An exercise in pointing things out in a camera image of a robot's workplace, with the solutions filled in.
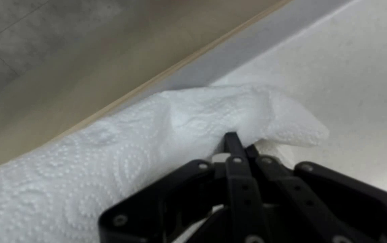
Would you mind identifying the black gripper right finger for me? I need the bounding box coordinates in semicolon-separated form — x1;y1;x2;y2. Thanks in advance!
245;143;387;243

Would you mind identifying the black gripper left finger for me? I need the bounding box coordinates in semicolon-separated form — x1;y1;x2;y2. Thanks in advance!
97;131;265;243

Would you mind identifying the beige cabinet door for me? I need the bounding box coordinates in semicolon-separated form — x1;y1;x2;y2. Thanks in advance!
0;0;292;177

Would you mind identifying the white paper towel sheet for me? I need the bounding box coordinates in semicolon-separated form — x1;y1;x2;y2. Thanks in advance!
0;84;331;243

